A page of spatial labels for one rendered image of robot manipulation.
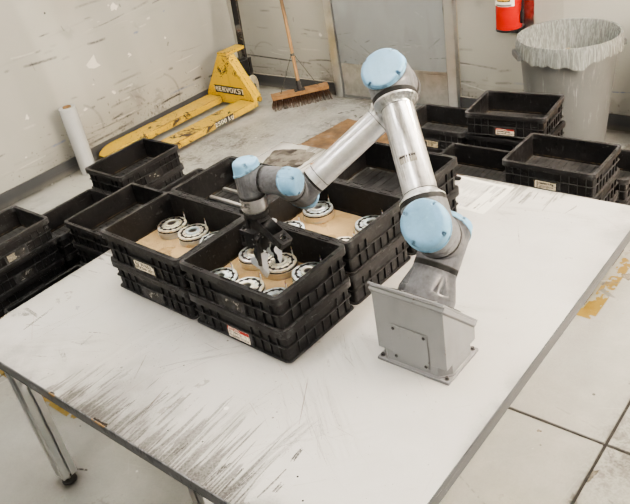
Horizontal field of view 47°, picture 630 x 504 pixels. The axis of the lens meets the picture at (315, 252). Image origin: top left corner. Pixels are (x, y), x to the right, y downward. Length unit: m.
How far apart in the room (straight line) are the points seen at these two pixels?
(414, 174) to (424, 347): 0.43
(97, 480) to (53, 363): 0.73
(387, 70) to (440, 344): 0.69
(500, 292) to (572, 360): 0.90
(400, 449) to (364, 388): 0.23
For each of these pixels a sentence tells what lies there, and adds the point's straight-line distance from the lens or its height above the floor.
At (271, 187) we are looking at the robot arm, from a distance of 1.94.
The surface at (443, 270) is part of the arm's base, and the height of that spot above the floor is 0.96.
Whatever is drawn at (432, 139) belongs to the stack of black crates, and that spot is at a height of 0.42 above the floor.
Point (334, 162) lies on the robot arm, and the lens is 2.02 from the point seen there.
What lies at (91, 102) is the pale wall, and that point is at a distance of 5.60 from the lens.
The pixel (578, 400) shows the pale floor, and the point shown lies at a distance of 2.88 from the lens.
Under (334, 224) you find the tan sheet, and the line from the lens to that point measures 2.36.
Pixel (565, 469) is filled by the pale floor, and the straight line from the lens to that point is 2.65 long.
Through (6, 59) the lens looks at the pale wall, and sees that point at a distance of 5.25.
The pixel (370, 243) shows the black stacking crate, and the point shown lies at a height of 0.87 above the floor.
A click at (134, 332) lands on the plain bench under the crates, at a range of 2.33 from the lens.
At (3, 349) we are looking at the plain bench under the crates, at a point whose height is 0.70.
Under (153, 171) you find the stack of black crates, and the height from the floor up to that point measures 0.53.
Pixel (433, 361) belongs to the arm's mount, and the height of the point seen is 0.76.
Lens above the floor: 2.00
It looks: 32 degrees down
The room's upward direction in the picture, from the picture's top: 10 degrees counter-clockwise
